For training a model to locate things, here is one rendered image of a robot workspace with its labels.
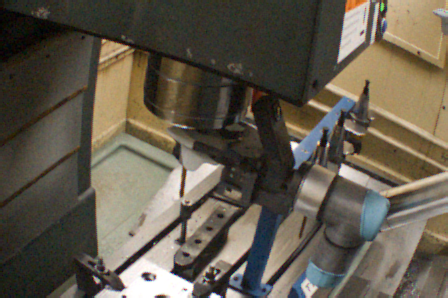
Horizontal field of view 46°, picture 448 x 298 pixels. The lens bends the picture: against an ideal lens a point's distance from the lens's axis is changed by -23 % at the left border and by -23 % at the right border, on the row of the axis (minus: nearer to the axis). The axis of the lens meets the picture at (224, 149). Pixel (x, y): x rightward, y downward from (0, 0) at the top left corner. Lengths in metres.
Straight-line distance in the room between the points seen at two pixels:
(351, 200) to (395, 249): 1.04
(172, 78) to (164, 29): 0.10
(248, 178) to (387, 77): 1.05
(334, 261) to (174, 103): 0.34
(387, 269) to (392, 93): 0.57
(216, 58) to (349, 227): 0.32
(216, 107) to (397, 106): 1.12
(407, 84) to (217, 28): 1.21
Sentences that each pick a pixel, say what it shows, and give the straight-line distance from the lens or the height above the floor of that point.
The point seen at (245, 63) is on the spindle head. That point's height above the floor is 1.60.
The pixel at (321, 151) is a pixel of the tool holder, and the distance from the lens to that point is 1.24.
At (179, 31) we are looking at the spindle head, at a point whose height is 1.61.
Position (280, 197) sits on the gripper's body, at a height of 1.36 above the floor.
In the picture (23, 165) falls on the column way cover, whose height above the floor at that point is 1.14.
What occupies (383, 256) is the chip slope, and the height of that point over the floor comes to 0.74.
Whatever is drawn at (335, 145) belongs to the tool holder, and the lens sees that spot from 1.34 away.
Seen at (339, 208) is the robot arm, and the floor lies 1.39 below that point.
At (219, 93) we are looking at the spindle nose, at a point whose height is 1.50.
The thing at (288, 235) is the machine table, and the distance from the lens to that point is 1.63.
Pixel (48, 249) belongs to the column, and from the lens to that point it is 1.62.
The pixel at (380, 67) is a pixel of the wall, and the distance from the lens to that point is 1.90.
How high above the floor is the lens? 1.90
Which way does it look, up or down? 31 degrees down
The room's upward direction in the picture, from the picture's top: 10 degrees clockwise
